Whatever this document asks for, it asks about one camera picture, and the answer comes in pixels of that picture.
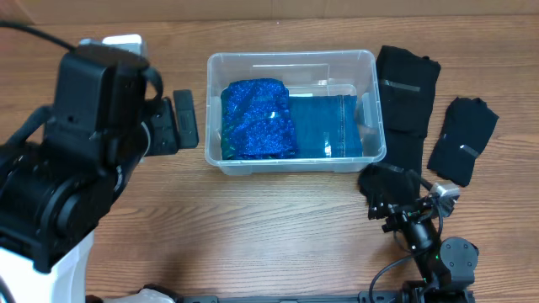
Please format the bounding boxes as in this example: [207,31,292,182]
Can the blue sparkly cloth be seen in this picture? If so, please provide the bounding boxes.
[221,78,298,160]

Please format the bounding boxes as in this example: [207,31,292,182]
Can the blue jeans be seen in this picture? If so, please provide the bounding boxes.
[289,95,363,158]

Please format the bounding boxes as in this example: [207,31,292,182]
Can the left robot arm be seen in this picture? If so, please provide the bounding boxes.
[1,35,199,302]

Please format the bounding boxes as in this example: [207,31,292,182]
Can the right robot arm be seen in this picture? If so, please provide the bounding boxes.
[360,194,479,303]

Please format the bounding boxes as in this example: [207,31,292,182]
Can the clear plastic storage bin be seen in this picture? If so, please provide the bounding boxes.
[205,50,387,175]

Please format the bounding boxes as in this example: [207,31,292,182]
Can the small black folded cloth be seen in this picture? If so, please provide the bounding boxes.
[427,98,499,187]

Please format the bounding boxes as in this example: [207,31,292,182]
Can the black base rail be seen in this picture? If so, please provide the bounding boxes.
[179,290,476,303]

